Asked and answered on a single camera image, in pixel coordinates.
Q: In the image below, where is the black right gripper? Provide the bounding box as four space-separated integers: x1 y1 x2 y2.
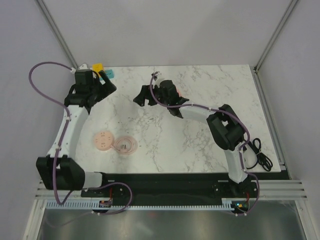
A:
133 85 169 108

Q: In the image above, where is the teal power strip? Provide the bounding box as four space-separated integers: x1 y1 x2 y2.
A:
99 69 115 85

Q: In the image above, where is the yellow cube plug adapter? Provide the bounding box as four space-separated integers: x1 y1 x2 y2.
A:
92 63 105 73

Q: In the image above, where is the pink round power socket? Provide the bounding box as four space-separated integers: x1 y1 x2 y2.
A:
93 131 115 151

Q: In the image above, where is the pink cube plug adapter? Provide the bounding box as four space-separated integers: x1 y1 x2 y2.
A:
176 88 182 97

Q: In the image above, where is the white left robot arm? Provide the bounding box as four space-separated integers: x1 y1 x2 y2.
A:
36 69 117 197

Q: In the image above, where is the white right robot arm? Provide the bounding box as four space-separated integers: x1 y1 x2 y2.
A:
133 80 248 197

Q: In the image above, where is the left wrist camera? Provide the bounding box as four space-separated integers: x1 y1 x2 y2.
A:
70 63 89 74

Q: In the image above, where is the pink coiled cable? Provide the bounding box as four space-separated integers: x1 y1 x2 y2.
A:
112 135 138 156

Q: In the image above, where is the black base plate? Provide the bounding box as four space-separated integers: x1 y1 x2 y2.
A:
81 173 258 204

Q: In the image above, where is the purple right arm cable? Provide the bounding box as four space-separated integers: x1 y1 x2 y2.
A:
149 71 262 218

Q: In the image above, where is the white cable duct rail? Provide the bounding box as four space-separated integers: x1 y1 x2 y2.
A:
45 199 249 211

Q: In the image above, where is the black power strip cable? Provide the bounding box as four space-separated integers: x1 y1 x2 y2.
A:
243 138 274 172

